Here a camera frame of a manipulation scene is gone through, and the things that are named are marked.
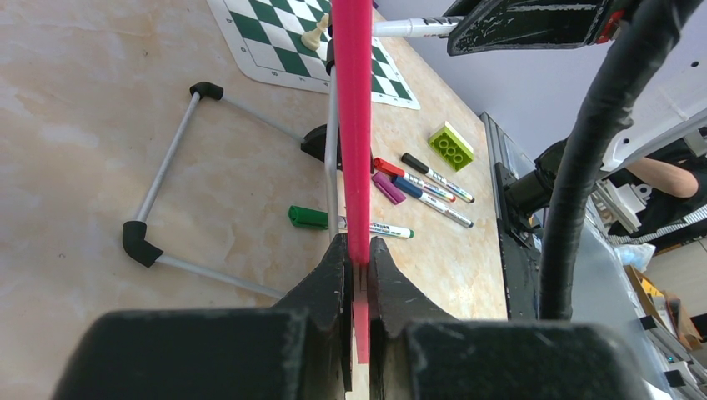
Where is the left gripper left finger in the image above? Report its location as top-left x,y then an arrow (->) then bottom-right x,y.
273,233 -> 352,399

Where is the black whiteboard marker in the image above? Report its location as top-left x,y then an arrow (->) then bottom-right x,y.
401,152 -> 475,203

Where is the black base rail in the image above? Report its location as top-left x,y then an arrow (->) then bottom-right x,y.
494,162 -> 549,320

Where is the person forearm in background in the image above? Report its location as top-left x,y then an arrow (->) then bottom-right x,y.
626,157 -> 699,198

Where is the magenta whiteboard marker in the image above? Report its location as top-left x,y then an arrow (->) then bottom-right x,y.
372,16 -> 464,38

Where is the red whiteboard marker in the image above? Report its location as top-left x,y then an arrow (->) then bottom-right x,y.
373,157 -> 456,203

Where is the pink framed whiteboard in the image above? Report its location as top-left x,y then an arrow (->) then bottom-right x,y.
121,0 -> 377,366

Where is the green whiteboard marker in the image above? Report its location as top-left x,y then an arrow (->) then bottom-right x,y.
288,205 -> 416,240

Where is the green white toy brick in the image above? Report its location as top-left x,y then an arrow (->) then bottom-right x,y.
428,121 -> 475,171

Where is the green white chessboard mat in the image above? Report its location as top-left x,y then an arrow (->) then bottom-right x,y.
205,0 -> 422,111

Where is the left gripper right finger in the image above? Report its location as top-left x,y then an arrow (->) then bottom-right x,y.
367,237 -> 456,399

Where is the blue whiteboard marker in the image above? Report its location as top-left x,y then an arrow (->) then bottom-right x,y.
392,177 -> 474,228

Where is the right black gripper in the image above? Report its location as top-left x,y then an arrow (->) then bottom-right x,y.
443,0 -> 644,57

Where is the magenta marker cap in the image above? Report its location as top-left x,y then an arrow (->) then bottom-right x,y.
371,172 -> 406,205

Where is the white chess piece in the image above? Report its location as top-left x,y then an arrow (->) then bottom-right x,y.
300,13 -> 330,52

